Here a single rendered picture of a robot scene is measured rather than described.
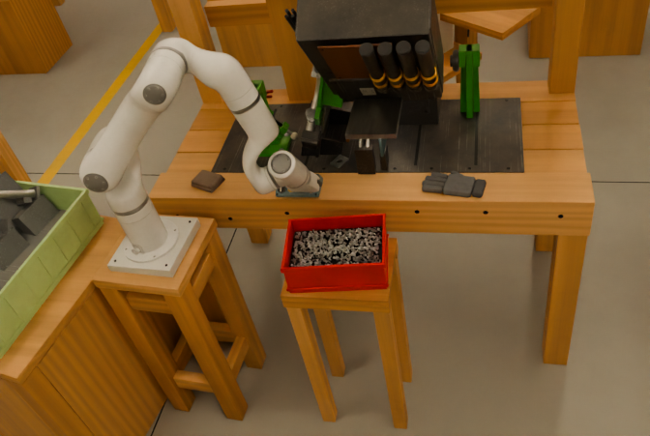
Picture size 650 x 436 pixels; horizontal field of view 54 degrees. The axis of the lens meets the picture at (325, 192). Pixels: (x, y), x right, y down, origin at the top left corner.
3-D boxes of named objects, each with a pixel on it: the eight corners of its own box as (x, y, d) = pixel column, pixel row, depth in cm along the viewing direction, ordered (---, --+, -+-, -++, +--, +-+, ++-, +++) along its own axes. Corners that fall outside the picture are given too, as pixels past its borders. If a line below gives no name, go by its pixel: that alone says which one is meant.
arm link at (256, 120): (207, 128, 172) (261, 204, 190) (259, 101, 170) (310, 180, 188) (206, 111, 179) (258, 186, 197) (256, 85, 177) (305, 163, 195)
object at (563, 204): (589, 237, 204) (595, 202, 194) (160, 227, 241) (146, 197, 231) (585, 206, 214) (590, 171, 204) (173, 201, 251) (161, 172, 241)
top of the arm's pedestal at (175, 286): (181, 297, 205) (177, 289, 203) (96, 287, 215) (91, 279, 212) (218, 225, 227) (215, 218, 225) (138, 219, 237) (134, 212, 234)
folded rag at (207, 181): (191, 187, 231) (189, 181, 229) (205, 173, 236) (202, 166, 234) (212, 193, 226) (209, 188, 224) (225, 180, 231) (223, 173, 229)
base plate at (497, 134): (524, 176, 210) (524, 171, 209) (212, 176, 237) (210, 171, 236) (519, 101, 240) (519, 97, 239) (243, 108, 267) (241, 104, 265)
